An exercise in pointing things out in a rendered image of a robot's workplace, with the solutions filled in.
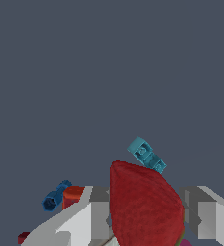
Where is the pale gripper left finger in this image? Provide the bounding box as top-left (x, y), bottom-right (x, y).
top-left (21, 185), bottom-right (112, 246)

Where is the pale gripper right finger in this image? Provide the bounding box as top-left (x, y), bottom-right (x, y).
top-left (179, 185), bottom-right (224, 246)

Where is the orange red cylinder block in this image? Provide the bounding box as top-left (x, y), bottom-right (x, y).
top-left (62, 185), bottom-right (86, 211)

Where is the blue toy connector piece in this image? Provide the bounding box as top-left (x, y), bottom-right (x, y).
top-left (41, 179), bottom-right (73, 212)

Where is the dark red small block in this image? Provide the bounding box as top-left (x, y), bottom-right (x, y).
top-left (17, 231), bottom-right (32, 246)

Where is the red strawberry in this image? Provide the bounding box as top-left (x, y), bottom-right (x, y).
top-left (109, 160), bottom-right (186, 246)

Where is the teal toy brick piece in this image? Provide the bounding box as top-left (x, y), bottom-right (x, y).
top-left (126, 136), bottom-right (168, 175)

